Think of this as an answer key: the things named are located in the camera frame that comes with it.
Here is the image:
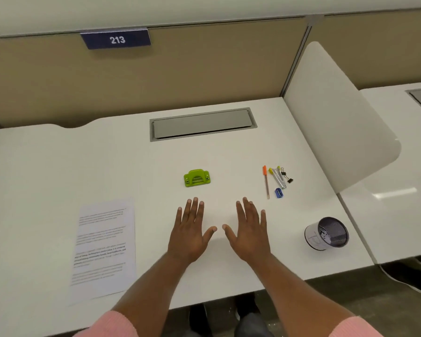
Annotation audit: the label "person's left hand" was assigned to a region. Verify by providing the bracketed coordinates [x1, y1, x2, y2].
[167, 197, 218, 265]

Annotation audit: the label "person's right hand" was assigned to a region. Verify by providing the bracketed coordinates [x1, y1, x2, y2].
[222, 197, 273, 265]

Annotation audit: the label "green hole punch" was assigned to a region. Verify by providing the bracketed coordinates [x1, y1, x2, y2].
[183, 168, 212, 188]

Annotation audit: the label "orange capped pen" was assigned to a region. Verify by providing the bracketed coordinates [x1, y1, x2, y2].
[262, 165, 271, 200]

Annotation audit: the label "silver stapler with yellow ends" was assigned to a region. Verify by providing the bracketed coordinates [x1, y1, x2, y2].
[268, 166, 287, 190]

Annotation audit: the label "printed white paper sheet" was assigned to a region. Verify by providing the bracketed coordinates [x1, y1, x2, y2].
[68, 197, 138, 307]

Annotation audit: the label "person's left forearm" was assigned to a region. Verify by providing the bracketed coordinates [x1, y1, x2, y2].
[111, 251, 194, 337]

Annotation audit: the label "person's right forearm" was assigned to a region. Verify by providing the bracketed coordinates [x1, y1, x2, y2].
[247, 254, 358, 337]

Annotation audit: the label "person's right black shoe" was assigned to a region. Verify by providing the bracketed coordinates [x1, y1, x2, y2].
[235, 293, 260, 322]

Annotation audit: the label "person's black shoe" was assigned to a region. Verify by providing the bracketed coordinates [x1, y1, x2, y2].
[189, 303, 213, 337]
[235, 293, 260, 322]

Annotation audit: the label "person's left black shoe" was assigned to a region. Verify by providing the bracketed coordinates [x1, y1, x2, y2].
[189, 303, 213, 337]

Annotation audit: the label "mesh cup with white label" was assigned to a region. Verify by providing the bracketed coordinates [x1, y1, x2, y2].
[304, 216, 350, 251]

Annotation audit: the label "dark grey trousers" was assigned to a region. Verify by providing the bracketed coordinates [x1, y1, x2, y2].
[237, 314, 274, 337]

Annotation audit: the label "pink knit sweater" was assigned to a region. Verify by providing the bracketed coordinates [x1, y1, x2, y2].
[73, 310, 385, 337]

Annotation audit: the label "white rounded divider panel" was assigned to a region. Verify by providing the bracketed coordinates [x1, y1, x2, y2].
[283, 41, 402, 193]

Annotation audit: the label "neighbouring white desk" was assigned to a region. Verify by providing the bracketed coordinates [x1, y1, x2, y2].
[338, 80, 421, 265]

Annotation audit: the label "black base with white rim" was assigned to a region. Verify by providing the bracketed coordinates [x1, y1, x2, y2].
[381, 255, 421, 294]

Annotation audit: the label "wide beige partition panel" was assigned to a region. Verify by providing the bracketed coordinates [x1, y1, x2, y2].
[0, 17, 309, 130]

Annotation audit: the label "dark blue number sign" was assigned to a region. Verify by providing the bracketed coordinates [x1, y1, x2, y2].
[80, 28, 152, 50]

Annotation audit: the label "narrow beige partition panel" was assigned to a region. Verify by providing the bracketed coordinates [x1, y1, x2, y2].
[312, 8, 421, 91]

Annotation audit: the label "grey metal partition post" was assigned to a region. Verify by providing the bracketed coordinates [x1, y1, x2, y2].
[280, 14, 324, 98]

